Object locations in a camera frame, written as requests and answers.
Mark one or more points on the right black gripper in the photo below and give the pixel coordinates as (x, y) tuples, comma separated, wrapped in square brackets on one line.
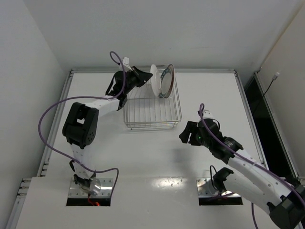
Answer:
[(193, 134)]

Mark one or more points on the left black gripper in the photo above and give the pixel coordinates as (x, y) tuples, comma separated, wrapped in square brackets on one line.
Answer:
[(136, 76)]

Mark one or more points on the white plate black rings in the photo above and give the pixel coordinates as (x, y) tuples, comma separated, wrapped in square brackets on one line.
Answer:
[(155, 80)]

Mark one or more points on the green rimmed plate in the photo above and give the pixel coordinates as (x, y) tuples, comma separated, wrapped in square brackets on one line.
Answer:
[(167, 81)]

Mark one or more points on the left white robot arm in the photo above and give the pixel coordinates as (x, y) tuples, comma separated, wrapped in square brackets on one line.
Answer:
[(81, 125)]

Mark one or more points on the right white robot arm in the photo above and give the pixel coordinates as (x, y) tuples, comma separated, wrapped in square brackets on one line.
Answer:
[(282, 201)]

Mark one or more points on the metal wire dish rack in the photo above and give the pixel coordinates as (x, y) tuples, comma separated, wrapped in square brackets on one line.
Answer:
[(145, 110)]

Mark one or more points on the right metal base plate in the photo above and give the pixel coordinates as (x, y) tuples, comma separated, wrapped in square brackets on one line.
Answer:
[(206, 190)]

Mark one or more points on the metal base plate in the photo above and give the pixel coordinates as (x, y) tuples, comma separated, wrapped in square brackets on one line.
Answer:
[(206, 190), (98, 188)]

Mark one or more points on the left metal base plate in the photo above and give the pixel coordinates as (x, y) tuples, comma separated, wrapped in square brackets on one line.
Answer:
[(98, 188)]

